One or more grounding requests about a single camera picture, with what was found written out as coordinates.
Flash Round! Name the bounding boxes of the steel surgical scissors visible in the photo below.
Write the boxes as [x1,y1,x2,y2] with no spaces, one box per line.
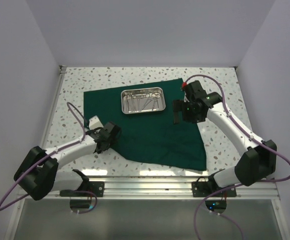
[140,93,160,111]

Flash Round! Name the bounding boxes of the stainless steel instrument tray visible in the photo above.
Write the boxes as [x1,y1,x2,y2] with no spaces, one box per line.
[121,87,166,115]

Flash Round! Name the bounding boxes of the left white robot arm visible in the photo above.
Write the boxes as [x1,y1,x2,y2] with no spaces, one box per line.
[13,121,121,201]

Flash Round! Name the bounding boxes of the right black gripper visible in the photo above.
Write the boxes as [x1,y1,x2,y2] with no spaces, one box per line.
[173,99,206,125]

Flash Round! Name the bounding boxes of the steel forceps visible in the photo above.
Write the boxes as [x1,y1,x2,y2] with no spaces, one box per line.
[127,95,140,113]

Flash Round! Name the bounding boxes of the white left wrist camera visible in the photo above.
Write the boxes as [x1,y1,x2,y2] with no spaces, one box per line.
[88,115,103,130]

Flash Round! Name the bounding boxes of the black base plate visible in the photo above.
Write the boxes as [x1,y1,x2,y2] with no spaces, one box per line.
[191,176,237,198]
[59,181,105,197]

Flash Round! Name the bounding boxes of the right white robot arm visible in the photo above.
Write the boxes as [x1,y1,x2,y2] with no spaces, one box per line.
[173,81,277,196]

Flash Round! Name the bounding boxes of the aluminium rail frame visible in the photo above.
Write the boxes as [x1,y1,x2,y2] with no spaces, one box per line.
[6,67,290,240]

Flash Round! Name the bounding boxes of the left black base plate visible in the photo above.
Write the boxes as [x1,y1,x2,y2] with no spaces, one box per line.
[59,181,105,197]

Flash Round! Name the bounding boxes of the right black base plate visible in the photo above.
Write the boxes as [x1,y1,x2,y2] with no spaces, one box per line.
[191,176,237,198]

